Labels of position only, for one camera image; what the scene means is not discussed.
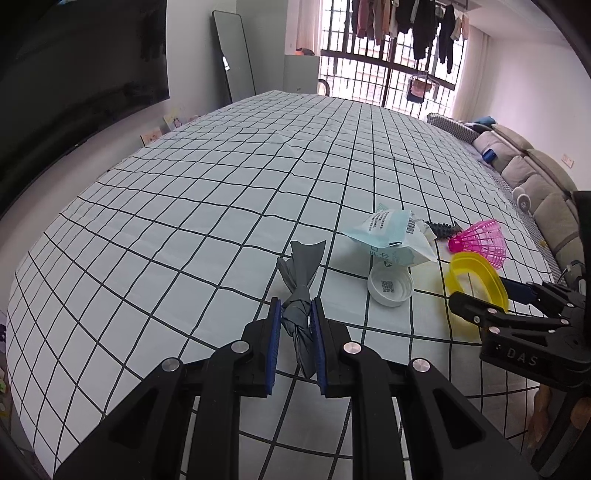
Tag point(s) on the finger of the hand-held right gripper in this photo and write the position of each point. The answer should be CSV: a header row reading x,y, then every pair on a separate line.
x,y
519,290
480,313

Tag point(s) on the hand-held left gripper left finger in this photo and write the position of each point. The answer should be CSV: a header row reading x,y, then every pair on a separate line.
x,y
275,346

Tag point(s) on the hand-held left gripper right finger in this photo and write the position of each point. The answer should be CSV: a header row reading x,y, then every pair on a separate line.
x,y
318,346

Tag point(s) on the grey knotted bag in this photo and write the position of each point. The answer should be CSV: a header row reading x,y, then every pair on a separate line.
x,y
300,277

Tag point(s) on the person's right hand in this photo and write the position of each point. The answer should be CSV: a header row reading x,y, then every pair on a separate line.
x,y
541,410

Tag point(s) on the pink shuttlecock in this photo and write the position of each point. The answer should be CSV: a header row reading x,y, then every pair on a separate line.
x,y
485,240

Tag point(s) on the grey sofa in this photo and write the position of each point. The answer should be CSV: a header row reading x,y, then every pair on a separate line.
x,y
545,203

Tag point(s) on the white packet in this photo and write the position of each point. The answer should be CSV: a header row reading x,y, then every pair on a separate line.
x,y
411,254

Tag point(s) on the black hair clip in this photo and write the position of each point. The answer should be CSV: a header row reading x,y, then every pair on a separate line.
x,y
443,229

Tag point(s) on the white round device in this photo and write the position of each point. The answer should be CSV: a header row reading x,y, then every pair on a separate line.
x,y
522,198

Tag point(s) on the white bottle cap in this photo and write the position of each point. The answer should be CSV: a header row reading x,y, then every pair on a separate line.
x,y
390,286

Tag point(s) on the teal packet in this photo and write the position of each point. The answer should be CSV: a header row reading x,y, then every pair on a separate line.
x,y
378,228

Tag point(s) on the blue cup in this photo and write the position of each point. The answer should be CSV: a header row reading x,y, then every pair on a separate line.
x,y
489,155

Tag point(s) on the white checkered tablecloth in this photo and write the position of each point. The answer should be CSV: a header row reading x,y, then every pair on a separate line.
x,y
184,207

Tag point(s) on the blue cushion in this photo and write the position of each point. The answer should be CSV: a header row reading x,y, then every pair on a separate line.
x,y
484,122

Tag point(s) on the small hanging garment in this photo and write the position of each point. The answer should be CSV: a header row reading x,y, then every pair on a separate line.
x,y
418,90

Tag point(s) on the small picture card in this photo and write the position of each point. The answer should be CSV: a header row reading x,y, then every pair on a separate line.
x,y
174,121
151,135

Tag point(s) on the black window grille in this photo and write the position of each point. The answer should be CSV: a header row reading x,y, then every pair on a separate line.
x,y
360,74

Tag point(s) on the white cabinet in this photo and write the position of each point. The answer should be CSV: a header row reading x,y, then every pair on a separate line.
x,y
300,74

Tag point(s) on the row of hanging clothes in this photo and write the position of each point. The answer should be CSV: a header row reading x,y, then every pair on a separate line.
x,y
415,23

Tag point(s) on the standing mirror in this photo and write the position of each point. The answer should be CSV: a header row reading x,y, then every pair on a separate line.
x,y
233,55

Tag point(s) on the black television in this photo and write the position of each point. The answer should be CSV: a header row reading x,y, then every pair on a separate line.
x,y
69,69

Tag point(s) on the wall socket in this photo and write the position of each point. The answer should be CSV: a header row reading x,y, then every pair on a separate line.
x,y
567,160

